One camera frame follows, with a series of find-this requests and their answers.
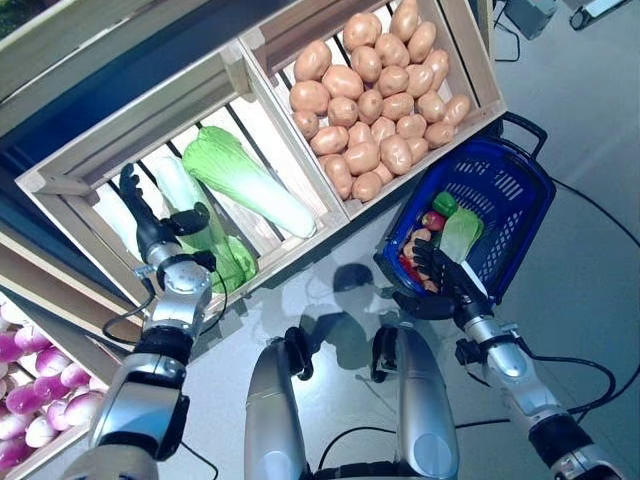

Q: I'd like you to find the wooden display stand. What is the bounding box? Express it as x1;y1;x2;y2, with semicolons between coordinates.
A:
0;0;501;391

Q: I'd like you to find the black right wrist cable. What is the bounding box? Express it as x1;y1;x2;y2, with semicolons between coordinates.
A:
319;349;619;480

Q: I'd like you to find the dark robot waist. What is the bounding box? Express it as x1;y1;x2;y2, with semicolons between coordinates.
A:
304;462;406;480

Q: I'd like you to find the red tomato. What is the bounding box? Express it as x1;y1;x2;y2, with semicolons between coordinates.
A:
399;255;424;281

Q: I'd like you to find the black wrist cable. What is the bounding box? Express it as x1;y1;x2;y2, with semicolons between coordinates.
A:
319;349;619;480
102;252;230;346

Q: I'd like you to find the green bell pepper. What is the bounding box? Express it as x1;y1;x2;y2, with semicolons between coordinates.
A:
432;192;459;216

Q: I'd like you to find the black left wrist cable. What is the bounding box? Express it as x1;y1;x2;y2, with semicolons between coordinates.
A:
102;252;230;346

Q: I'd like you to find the silver left robot leg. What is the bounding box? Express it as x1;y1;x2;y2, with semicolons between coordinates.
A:
243;323;315;480

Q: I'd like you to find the silver robot leg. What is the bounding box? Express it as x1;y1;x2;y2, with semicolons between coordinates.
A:
243;323;315;480
369;322;461;480

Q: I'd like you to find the blue plastic shopping basket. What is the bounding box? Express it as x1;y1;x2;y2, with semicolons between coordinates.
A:
373;112;557;307

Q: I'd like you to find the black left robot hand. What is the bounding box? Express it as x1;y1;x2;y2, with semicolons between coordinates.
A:
118;162;212;265

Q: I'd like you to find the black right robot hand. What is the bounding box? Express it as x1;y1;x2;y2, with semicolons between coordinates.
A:
391;237;497;330

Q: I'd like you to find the black floor cable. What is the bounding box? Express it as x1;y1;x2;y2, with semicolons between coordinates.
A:
549;177;640;241

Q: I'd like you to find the silver right robot leg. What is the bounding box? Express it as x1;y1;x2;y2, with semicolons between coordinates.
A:
369;322;461;480

